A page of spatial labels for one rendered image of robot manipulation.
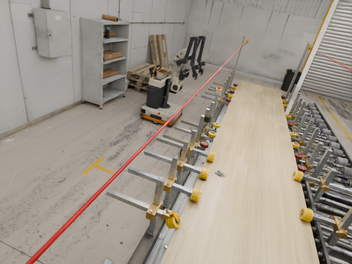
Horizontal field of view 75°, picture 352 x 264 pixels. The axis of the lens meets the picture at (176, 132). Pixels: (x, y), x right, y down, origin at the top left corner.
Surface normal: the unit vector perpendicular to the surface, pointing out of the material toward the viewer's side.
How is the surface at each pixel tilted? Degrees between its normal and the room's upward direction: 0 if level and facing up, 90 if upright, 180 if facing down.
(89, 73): 90
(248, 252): 0
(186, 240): 0
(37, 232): 0
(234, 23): 90
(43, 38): 90
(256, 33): 90
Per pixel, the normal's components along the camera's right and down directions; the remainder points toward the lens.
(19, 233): 0.17, -0.86
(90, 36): -0.33, 0.40
